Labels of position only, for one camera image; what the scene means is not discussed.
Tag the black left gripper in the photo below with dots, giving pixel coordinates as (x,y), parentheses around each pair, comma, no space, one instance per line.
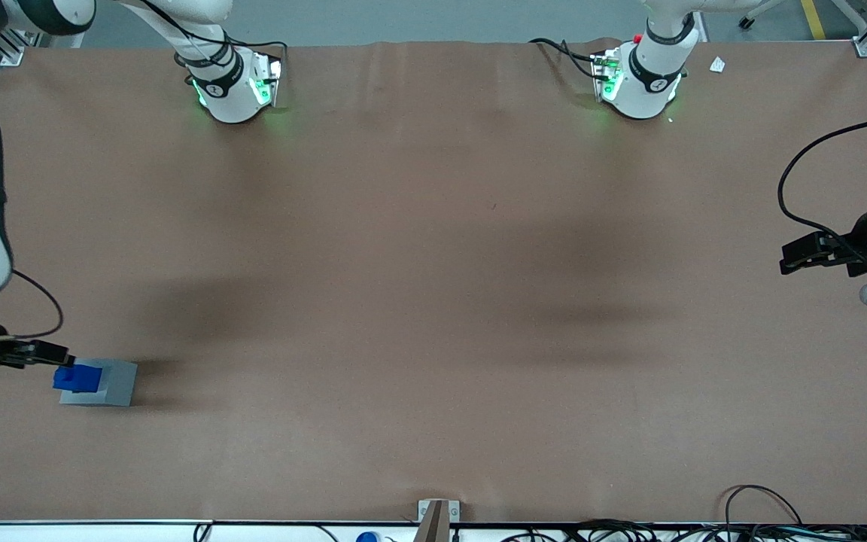
(857,241)

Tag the blue plastic part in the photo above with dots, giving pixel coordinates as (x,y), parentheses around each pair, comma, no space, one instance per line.
(80,378)

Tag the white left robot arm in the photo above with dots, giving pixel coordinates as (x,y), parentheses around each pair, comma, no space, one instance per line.
(648,83)

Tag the gray square base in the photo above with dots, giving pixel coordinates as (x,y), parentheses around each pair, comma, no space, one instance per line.
(119,382)

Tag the white paper scrap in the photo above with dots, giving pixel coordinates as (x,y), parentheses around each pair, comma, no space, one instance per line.
(718,65)

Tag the blue round cap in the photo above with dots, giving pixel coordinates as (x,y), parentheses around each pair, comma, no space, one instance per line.
(366,537)

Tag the brown table mat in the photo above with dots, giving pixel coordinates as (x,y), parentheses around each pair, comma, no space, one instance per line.
(433,301)

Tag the small metal bracket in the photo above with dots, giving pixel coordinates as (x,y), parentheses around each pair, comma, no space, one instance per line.
(454,510)

